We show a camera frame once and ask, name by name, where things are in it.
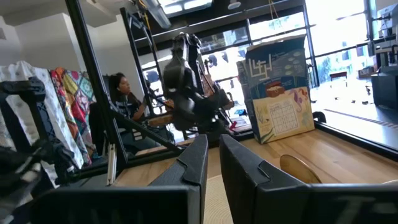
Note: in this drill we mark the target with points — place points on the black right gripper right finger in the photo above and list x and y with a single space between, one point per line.
264 202

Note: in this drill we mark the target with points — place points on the person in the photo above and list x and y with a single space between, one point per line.
124 93

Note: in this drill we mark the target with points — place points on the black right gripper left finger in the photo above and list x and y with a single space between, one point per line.
174 202

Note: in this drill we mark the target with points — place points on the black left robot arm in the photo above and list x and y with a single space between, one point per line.
186 93

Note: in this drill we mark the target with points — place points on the blue and yellow cereal box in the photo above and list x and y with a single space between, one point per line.
280 93

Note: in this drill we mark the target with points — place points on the colourful patterned cloth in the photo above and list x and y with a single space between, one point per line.
74 102

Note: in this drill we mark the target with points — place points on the black aluminium frame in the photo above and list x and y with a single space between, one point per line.
93 77

